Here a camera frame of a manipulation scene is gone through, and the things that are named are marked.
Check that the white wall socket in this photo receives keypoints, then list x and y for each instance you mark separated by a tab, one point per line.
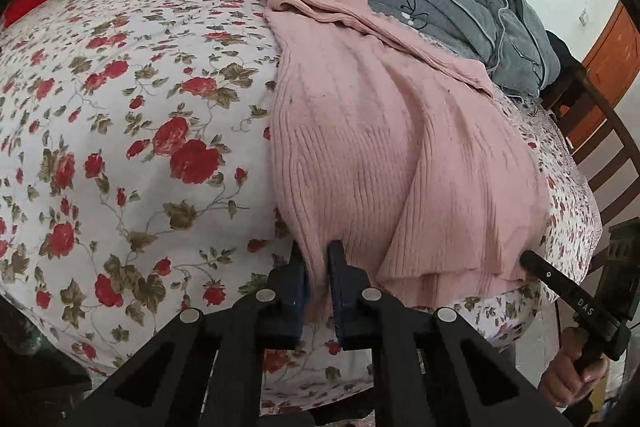
583	17

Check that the floral bed sheet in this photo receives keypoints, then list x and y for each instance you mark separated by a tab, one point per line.
125	132

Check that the person's right hand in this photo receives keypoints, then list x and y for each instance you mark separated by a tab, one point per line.
560	377

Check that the orange wooden door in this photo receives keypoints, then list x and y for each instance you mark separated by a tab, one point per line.
612	57

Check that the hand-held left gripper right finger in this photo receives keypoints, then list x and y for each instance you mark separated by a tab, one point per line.
340	302

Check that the black cloth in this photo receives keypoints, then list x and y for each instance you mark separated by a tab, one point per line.
557	47

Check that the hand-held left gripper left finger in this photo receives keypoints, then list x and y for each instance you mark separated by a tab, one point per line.
296	299

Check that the pink knitted sweater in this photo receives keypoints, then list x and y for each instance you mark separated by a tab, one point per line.
375	147

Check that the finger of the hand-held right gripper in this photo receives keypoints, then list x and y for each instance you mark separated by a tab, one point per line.
565	289

